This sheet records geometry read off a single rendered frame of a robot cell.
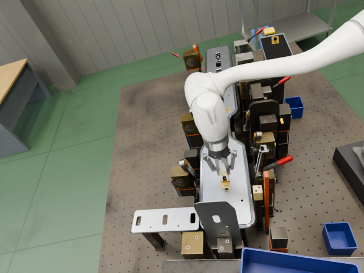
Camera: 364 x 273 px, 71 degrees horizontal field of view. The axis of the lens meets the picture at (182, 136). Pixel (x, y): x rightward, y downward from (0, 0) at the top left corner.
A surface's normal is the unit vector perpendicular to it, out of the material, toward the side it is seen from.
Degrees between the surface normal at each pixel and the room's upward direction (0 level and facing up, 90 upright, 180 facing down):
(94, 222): 0
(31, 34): 90
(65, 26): 90
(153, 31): 90
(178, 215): 0
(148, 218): 0
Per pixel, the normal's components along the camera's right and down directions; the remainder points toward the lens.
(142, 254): -0.24, -0.65
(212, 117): 0.15, 0.58
